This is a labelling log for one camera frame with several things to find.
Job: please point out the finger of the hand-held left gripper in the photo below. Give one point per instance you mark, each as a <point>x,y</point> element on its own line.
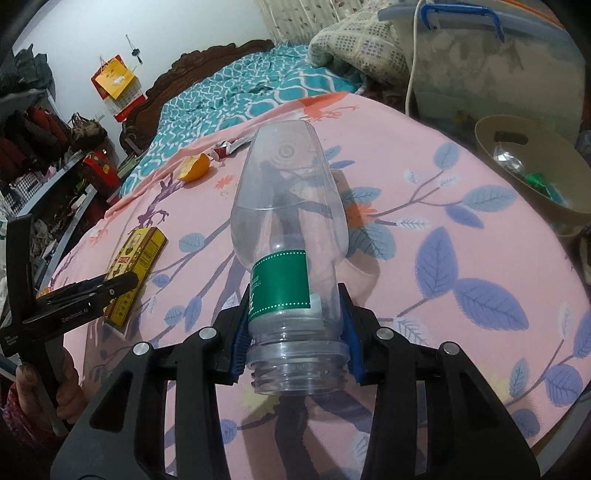
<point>69,290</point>
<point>122,286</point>

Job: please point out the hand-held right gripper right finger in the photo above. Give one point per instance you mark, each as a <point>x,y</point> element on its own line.
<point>353,341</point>

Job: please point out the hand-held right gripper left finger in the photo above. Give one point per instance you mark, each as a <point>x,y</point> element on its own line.
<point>240,341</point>

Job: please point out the yellow box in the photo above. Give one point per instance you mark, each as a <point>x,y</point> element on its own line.
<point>138,249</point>

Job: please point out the clear plastic bottle green label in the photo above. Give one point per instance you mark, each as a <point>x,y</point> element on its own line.
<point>286,194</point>

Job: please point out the beige plastic bin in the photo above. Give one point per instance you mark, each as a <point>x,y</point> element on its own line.
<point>508,198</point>

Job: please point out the person's left hand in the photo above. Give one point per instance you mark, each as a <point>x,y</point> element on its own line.
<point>74,392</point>

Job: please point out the grey metal shelf rack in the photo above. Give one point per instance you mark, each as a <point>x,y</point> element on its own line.
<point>69,177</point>

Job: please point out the red gift box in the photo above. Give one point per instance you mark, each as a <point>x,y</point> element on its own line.
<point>101,173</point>

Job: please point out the pink floral bedsheet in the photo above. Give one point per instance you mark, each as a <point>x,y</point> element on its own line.
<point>461,286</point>

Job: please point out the orange peel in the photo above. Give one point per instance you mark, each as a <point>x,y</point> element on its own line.
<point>196,168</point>

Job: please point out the brown handbag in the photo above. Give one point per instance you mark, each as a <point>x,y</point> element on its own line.
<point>87,131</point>

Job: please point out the red white wrapper scrap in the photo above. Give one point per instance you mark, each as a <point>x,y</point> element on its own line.
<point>221,152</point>

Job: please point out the yellow red paper bag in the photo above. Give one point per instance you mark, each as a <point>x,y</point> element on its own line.
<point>113,78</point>

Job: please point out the black bags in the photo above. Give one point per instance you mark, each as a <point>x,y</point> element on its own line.
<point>27,64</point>

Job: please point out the teal patterned quilt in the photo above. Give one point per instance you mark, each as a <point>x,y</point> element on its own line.
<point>221,92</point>

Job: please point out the carved wooden headboard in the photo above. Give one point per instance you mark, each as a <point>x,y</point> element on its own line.
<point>198,57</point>

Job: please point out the crushed plastic bottle green label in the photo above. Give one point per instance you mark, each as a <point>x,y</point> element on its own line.
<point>512,159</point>

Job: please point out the beige checked blanket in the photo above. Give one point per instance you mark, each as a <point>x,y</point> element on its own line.
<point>360,46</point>

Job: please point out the leaf print curtain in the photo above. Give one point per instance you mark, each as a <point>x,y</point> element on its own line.
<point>300,18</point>

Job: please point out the red wall calendar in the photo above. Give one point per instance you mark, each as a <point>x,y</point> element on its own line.
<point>129,108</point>

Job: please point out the hanging wall ornament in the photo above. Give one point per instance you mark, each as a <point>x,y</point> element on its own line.
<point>135,55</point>

